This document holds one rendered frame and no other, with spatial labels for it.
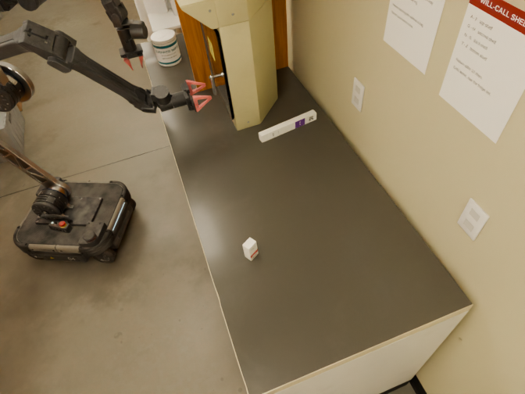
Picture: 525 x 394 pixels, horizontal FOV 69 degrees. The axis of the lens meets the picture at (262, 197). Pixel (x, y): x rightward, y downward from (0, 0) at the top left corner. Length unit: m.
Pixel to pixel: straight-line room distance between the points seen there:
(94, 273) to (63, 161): 1.17
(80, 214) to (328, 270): 1.76
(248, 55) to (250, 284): 0.85
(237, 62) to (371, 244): 0.83
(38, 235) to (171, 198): 0.85
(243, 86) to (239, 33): 0.22
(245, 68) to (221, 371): 1.48
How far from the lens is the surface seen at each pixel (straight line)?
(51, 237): 2.63
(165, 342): 2.28
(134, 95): 1.56
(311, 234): 1.33
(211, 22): 1.45
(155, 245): 2.59
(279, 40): 2.01
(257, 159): 1.58
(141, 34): 1.86
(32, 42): 1.39
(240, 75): 1.57
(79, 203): 2.68
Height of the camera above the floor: 2.05
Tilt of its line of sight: 50 degrees down
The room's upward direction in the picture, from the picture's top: 8 degrees counter-clockwise
